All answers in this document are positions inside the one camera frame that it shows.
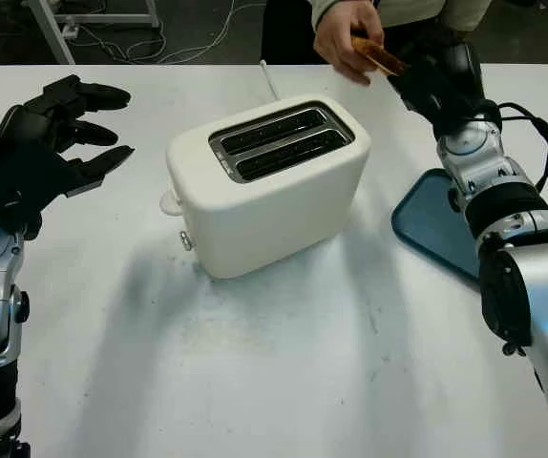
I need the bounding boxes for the browned toast slice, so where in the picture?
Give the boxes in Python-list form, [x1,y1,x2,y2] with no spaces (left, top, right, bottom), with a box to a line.
[351,37,410,76]

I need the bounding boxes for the white toaster power cord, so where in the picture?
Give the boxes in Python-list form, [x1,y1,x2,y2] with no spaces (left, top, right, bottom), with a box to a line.
[259,59,282,104]

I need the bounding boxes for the cream two-slot toaster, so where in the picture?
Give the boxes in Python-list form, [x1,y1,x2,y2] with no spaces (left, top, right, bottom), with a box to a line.
[166,94,370,281]

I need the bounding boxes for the blue plastic tray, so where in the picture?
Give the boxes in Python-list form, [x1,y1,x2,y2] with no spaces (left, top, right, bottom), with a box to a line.
[390,167,482,292]

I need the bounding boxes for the cream toaster lever knob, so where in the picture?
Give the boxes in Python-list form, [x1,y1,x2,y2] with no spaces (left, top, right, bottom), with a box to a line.
[158,189,184,217]

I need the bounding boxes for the person's bare hand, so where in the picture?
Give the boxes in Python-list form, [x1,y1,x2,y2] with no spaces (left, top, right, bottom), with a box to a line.
[312,0,387,88]

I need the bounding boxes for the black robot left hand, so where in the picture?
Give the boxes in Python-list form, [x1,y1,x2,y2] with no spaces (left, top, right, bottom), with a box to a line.
[0,74,136,239]

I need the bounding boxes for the white floor cables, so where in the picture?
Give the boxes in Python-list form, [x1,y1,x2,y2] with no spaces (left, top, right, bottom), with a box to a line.
[71,0,266,66]

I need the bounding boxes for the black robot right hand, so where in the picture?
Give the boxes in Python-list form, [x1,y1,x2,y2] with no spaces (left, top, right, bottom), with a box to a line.
[386,26,486,139]

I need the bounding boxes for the white metal table frame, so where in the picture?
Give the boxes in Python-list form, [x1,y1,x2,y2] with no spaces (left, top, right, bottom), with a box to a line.
[25,0,161,66]

